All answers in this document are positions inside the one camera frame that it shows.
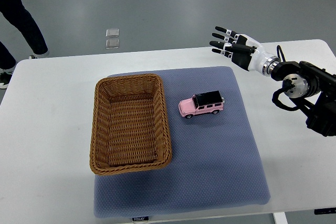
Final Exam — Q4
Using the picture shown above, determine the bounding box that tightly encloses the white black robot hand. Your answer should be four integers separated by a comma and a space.
209, 26, 280, 76

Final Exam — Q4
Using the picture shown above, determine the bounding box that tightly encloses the pink toy car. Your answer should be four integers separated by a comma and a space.
178, 90, 225, 119

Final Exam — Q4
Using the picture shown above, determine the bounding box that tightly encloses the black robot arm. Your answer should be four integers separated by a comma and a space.
269, 61, 335, 137

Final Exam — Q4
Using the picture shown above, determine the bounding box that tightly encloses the brown wicker basket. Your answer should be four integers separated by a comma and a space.
89, 73, 172, 176

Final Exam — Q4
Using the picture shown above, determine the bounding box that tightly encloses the blue-grey mat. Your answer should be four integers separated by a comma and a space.
94, 67, 270, 218

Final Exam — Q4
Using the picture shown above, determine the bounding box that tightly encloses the lower floor socket plate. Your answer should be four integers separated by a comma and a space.
106, 38, 120, 49

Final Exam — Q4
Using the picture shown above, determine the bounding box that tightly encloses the floor socket plate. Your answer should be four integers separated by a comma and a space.
106, 28, 119, 38
106, 38, 120, 49

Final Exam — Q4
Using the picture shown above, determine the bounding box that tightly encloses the upper floor socket plate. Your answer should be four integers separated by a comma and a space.
106, 28, 119, 38

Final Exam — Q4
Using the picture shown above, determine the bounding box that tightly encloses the white table leg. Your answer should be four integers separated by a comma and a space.
272, 212, 288, 224

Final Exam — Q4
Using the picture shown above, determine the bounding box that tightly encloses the black table control panel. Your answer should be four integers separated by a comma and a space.
314, 207, 336, 215

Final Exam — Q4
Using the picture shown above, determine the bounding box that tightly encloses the person in dark trousers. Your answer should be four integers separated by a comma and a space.
1, 0, 49, 89

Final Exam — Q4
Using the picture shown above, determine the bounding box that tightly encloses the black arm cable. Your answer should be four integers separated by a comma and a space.
276, 45, 287, 63

